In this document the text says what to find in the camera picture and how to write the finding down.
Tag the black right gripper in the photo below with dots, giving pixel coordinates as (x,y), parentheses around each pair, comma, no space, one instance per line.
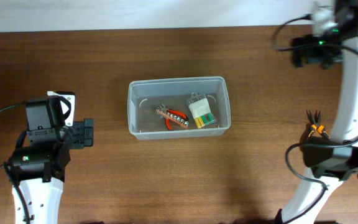
(299,51)

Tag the orange socket bit rail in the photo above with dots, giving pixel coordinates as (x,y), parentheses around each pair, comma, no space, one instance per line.
(172,117)

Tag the clear case of coloured plugs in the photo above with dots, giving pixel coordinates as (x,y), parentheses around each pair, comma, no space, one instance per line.
(199,107)

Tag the clear plastic storage container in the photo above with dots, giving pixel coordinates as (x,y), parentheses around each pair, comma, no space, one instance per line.
(145,96)

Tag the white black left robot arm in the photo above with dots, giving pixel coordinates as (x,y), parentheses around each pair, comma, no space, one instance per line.
(36,168)

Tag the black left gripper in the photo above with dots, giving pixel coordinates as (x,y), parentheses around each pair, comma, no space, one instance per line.
(84,132)

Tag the orange black needle nose pliers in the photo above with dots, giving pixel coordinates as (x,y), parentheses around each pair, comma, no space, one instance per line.
(316,125)

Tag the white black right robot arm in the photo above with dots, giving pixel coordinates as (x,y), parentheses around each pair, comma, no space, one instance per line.
(330,158)

